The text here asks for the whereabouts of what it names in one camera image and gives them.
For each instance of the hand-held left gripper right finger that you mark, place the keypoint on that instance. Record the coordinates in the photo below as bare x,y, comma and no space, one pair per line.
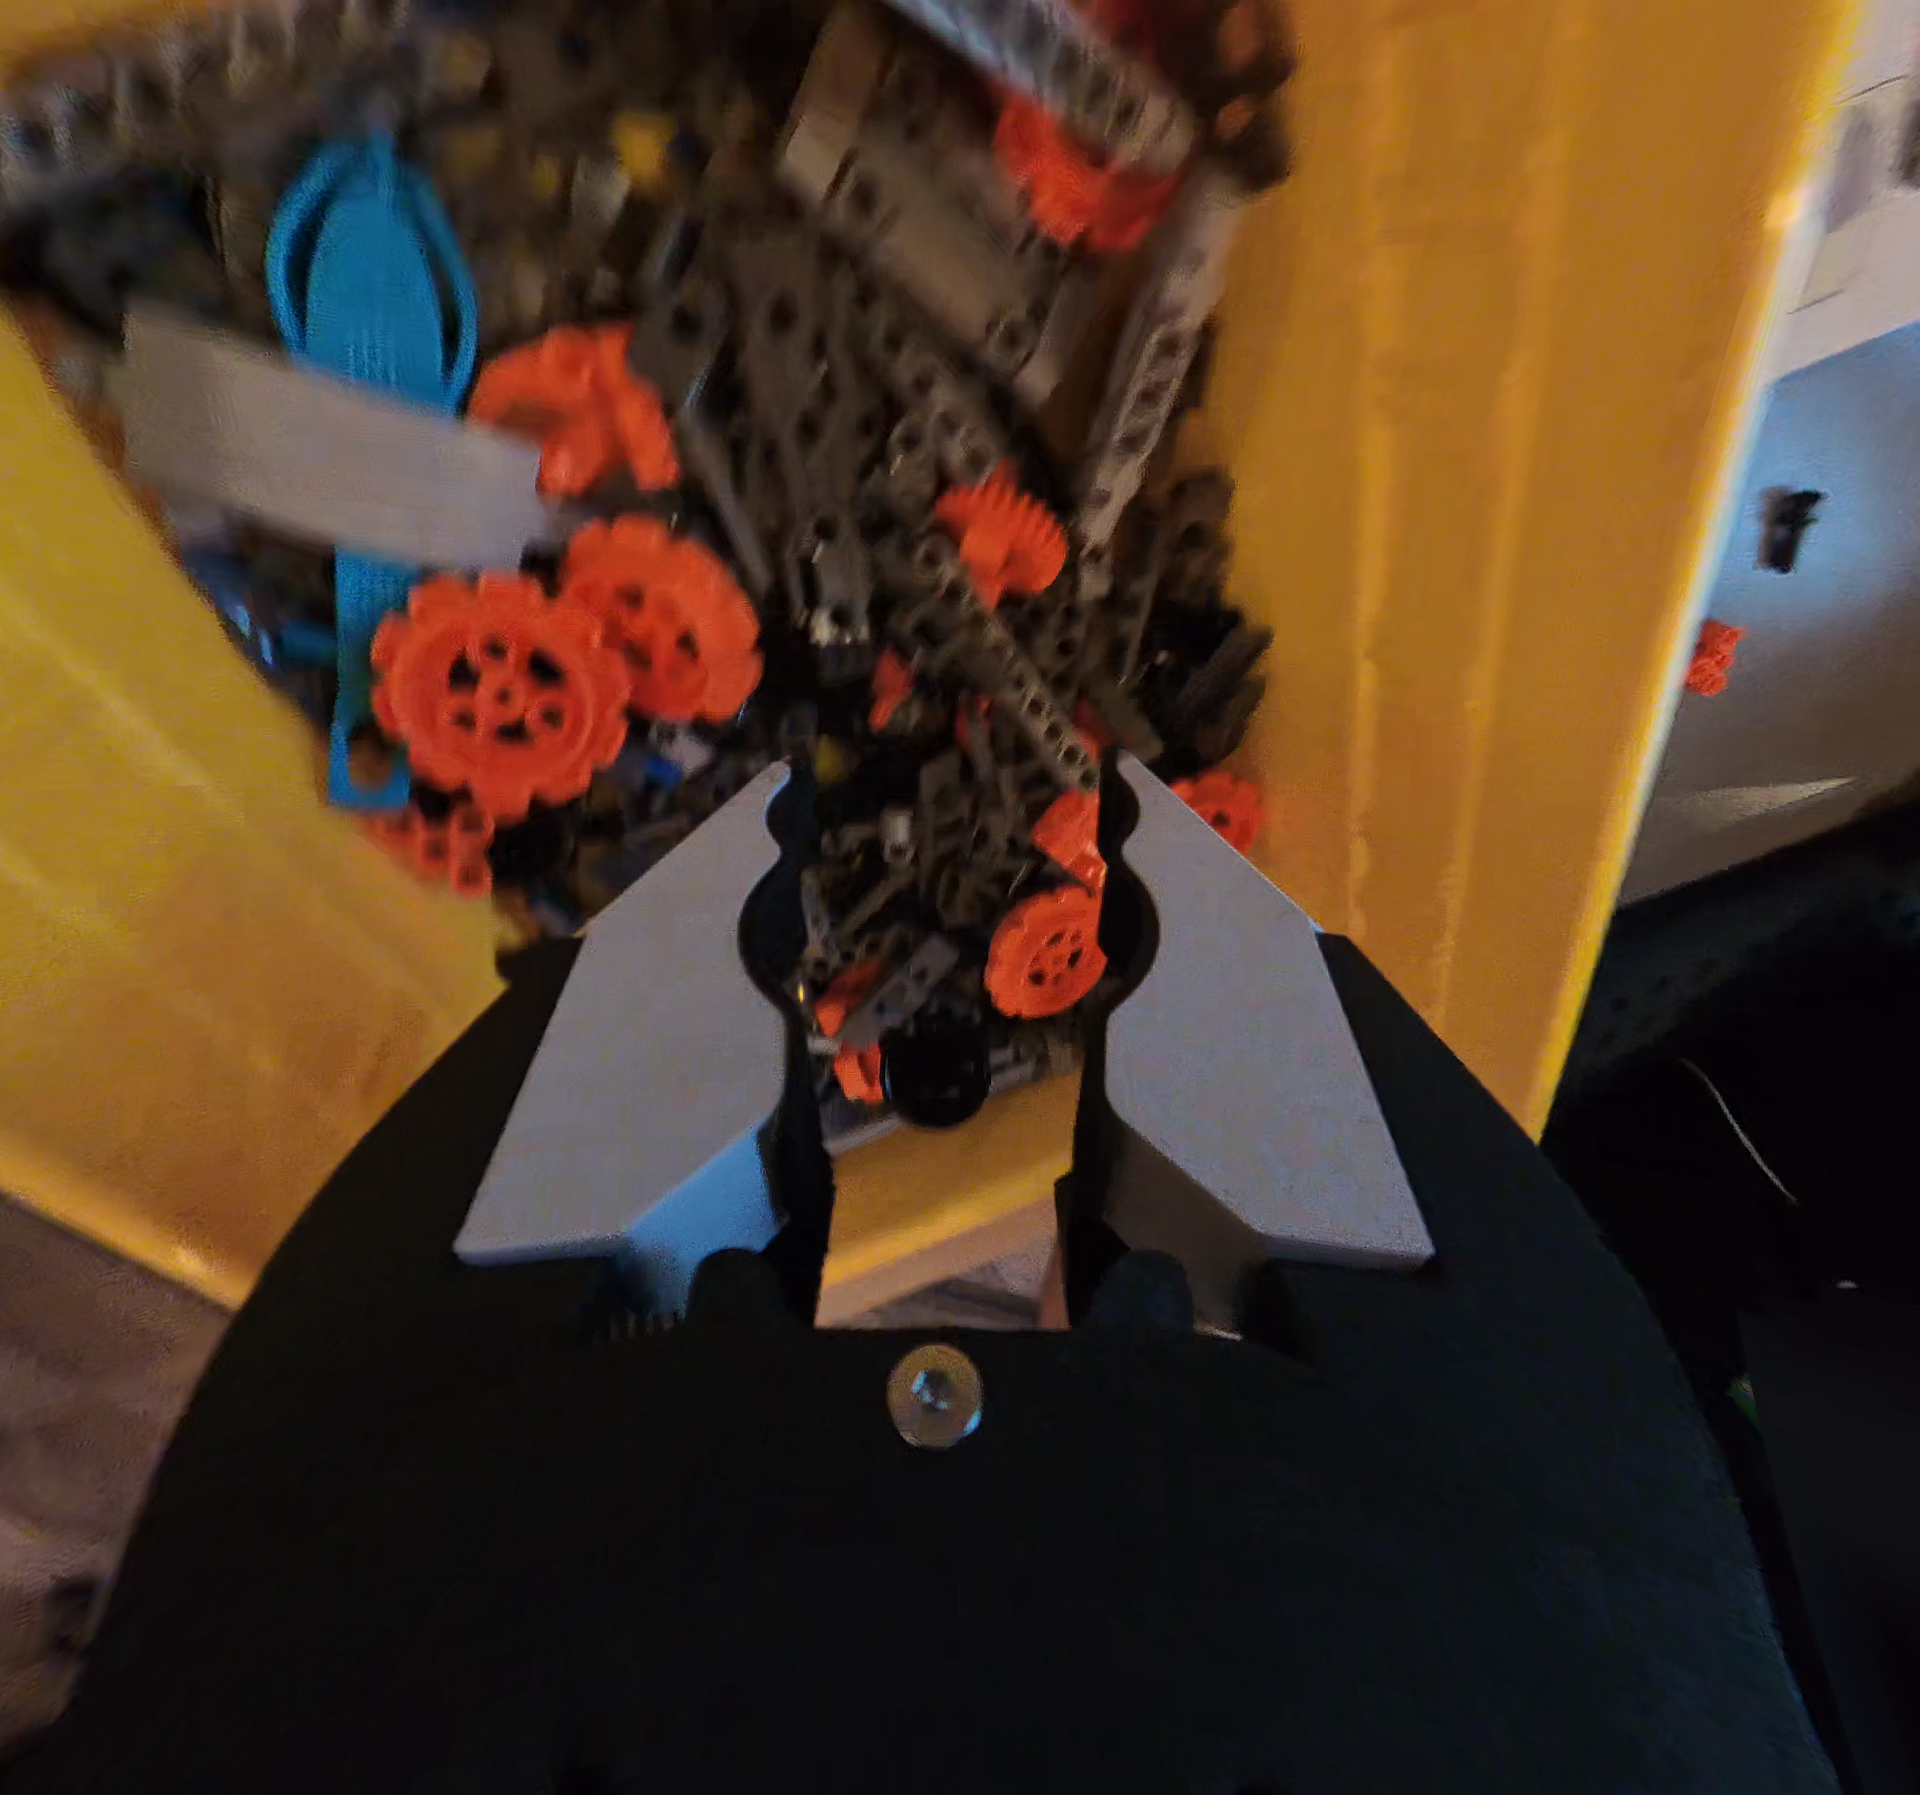
1260,1075

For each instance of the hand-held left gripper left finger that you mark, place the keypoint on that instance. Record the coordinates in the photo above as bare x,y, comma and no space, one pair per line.
630,1075

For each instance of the pile of building pieces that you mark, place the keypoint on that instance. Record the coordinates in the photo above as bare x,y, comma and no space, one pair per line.
841,475

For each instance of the yellow plastic bin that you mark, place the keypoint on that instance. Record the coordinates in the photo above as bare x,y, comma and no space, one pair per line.
1501,475

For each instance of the dark cloth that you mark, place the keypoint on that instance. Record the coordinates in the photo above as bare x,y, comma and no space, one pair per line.
1772,1015

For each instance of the orange connector piece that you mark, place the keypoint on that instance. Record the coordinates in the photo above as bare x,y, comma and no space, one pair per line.
1713,659

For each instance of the grey curved panel piece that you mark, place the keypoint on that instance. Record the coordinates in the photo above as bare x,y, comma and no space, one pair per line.
300,445

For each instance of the black connector pin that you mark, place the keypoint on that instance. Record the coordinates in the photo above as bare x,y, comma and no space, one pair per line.
1787,531

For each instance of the blue oval building piece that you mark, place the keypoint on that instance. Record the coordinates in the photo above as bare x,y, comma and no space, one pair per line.
376,280

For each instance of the instruction booklet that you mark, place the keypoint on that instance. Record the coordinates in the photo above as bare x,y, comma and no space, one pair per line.
1876,265

